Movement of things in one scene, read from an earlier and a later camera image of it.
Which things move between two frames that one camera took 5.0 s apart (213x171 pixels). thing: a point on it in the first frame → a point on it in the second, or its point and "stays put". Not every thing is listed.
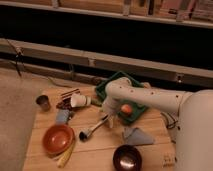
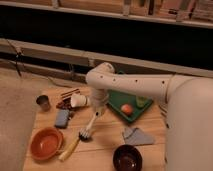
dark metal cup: x=43 y=100 stays put
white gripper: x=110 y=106 → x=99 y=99
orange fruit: x=126 y=108 stays put
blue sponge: x=62 y=116 stays put
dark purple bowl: x=127 y=157 stays put
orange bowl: x=58 y=138 → x=46 y=143
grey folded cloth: x=134 y=136 stays put
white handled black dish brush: x=84 y=135 → x=84 y=134
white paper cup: x=78 y=100 stays put
